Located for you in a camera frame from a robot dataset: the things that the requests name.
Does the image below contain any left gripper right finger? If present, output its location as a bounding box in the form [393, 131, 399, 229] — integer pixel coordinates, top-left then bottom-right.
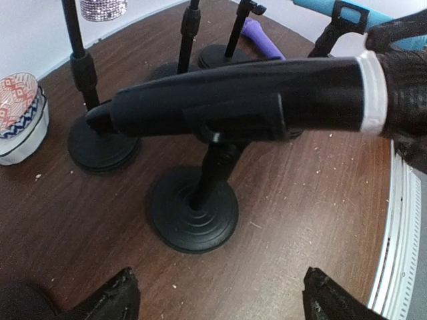
[302, 267, 386, 320]

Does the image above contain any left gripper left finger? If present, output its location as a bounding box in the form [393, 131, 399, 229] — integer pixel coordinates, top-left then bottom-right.
[56, 267, 140, 320]

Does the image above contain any black microphone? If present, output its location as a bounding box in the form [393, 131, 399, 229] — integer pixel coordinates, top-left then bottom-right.
[85, 13, 427, 174]

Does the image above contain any purple microphone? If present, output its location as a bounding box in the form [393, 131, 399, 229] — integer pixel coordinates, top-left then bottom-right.
[242, 17, 286, 60]

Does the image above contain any rhinestone microphone's black stand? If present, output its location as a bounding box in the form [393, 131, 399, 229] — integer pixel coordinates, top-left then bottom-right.
[62, 1, 140, 173]

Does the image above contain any orange microphone's black stand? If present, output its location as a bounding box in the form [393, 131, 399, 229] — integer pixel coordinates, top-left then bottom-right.
[197, 0, 267, 69]

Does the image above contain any blue microphone's black stand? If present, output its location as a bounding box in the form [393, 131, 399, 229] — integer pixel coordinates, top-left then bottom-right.
[308, 1, 370, 57]

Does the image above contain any pink microphone's black stand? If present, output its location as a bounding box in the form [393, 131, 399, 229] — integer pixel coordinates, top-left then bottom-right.
[148, 0, 201, 80]

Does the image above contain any silver rhinestone microphone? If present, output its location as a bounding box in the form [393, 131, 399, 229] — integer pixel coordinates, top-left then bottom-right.
[80, 0, 127, 23]

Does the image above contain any blue microphone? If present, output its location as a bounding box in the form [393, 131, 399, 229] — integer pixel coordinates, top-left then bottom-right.
[290, 0, 427, 51]

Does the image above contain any front aluminium rail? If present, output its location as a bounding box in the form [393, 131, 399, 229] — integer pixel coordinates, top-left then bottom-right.
[368, 142, 422, 319]

